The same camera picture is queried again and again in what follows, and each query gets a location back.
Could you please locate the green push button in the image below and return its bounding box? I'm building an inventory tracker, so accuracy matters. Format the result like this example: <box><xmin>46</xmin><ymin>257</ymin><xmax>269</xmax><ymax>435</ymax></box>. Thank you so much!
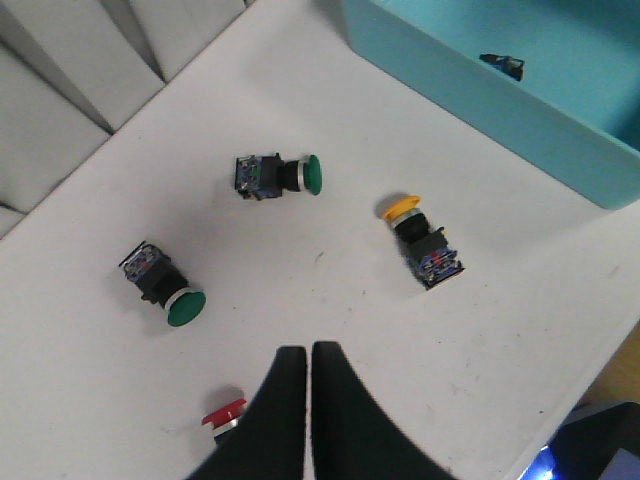
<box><xmin>234</xmin><ymin>153</ymin><xmax>323</xmax><ymax>201</ymax></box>
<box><xmin>118</xmin><ymin>241</ymin><xmax>206</xmax><ymax>328</ymax></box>

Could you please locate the yellow push button right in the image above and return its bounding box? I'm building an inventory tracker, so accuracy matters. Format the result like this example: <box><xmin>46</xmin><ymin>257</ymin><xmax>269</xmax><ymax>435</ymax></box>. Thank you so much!
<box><xmin>380</xmin><ymin>195</ymin><xmax>465</xmax><ymax>290</ymax></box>

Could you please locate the left green push button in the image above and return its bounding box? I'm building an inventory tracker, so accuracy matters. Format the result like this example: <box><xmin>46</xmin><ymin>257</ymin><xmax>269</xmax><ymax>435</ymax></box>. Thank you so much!
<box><xmin>118</xmin><ymin>241</ymin><xmax>206</xmax><ymax>328</ymax></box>

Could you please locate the white pleated curtain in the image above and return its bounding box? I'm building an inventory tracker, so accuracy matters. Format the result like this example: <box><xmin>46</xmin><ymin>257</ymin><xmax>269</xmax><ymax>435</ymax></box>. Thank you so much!
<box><xmin>1</xmin><ymin>1</ymin><xmax>250</xmax><ymax>234</ymax></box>

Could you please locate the teal plastic box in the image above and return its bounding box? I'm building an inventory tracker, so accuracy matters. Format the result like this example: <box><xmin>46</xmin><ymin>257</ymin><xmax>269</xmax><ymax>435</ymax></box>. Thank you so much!
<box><xmin>342</xmin><ymin>1</ymin><xmax>639</xmax><ymax>210</ymax></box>

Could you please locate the right green push button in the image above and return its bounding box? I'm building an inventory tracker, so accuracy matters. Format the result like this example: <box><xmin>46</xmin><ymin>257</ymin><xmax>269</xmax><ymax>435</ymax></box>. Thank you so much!
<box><xmin>234</xmin><ymin>153</ymin><xmax>323</xmax><ymax>201</ymax></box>

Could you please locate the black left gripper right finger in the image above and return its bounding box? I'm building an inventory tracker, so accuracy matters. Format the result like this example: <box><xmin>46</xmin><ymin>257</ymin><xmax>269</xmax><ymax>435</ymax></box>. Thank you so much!
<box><xmin>311</xmin><ymin>341</ymin><xmax>453</xmax><ymax>479</ymax></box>

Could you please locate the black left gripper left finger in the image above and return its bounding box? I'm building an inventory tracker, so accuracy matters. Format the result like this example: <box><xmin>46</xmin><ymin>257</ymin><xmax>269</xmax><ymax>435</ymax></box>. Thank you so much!
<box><xmin>189</xmin><ymin>346</ymin><xmax>306</xmax><ymax>479</ymax></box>

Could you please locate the red push button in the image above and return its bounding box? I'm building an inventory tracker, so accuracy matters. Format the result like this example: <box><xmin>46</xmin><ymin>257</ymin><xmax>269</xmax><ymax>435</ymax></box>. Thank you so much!
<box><xmin>479</xmin><ymin>53</ymin><xmax>525</xmax><ymax>82</ymax></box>
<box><xmin>200</xmin><ymin>384</ymin><xmax>248</xmax><ymax>447</ymax></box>

